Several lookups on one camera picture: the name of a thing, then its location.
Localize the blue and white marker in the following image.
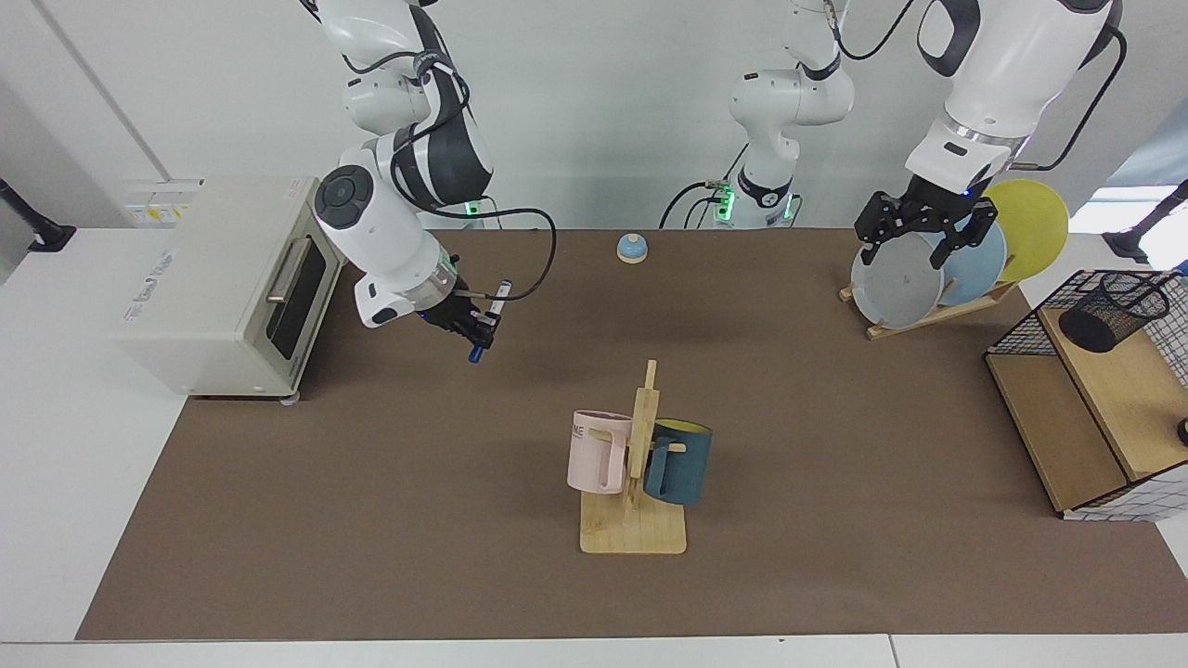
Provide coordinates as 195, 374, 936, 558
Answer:
467, 277, 512, 364

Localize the black mesh pen holder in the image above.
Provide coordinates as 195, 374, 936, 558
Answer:
1058, 272, 1170, 354

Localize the light blue plate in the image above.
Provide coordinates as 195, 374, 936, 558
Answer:
914, 218, 1008, 307

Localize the grey plate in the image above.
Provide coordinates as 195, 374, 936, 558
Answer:
850, 230, 946, 330

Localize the wooden plate rack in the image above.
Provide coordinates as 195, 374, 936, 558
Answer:
838, 278, 1020, 341

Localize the yellow plate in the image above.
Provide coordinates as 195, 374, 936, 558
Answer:
982, 178, 1070, 284

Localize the pink mug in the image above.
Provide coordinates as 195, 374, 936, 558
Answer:
566, 409, 634, 496

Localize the black stand foot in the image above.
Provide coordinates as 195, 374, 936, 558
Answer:
1103, 179, 1188, 263
0, 176, 77, 253

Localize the brown table cloth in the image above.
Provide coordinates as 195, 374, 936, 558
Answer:
76, 228, 1188, 641

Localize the pale toaster oven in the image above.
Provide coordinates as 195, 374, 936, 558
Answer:
111, 176, 352, 407

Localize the dark teal mug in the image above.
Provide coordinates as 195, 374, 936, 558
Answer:
642, 418, 714, 507

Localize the wooden cup stand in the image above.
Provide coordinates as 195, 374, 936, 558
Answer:
579, 359, 689, 556

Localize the white outlet box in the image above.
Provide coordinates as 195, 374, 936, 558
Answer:
121, 178, 205, 229

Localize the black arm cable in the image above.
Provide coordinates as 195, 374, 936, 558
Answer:
821, 0, 1129, 173
339, 51, 559, 302

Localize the wire basket with wooden floor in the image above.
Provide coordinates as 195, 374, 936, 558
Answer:
984, 269, 1188, 522

